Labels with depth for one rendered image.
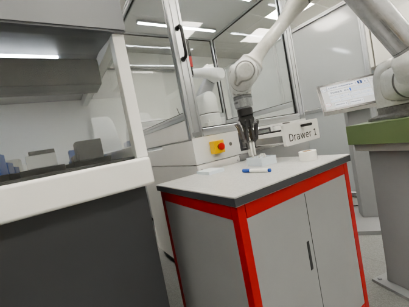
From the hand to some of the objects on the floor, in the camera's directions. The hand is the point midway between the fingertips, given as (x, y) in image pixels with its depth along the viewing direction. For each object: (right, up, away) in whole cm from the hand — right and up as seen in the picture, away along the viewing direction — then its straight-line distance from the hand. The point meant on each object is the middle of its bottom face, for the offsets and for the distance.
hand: (251, 148), depth 117 cm
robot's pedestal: (+86, -69, +2) cm, 110 cm away
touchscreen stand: (+118, -58, +80) cm, 154 cm away
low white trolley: (+9, -84, -8) cm, 85 cm away
